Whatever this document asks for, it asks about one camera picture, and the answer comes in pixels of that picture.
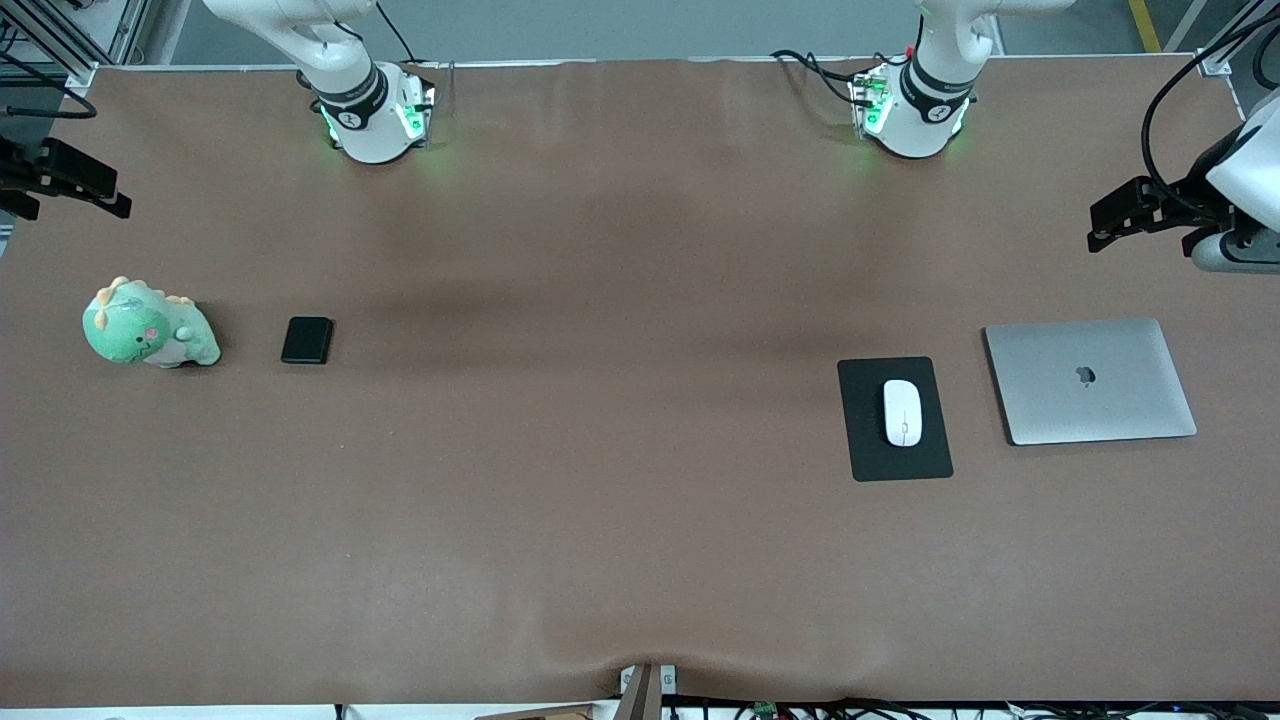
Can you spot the green dinosaur plush toy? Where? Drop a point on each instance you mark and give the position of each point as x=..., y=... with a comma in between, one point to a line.
x=130, y=330

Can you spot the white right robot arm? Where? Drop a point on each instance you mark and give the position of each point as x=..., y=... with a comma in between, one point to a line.
x=370, y=130

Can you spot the brown table cover mat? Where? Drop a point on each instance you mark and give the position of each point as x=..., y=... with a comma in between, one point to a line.
x=640, y=520

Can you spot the black phone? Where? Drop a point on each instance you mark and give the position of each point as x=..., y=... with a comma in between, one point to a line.
x=307, y=340

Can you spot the silver closed laptop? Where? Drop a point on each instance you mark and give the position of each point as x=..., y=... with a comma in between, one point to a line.
x=1090, y=400

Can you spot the black mouse pad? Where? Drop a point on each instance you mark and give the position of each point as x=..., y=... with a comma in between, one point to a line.
x=865, y=440

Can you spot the aluminium frame post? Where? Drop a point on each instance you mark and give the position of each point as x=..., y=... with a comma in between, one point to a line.
x=1215, y=55
x=75, y=72

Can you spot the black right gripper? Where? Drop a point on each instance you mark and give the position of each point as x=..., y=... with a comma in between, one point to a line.
x=20, y=167

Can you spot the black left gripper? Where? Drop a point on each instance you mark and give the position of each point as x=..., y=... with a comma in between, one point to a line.
x=1194, y=193

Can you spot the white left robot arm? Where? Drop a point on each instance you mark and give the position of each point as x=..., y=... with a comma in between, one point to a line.
x=925, y=120

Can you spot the white computer mouse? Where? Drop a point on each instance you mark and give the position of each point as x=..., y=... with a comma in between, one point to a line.
x=902, y=410

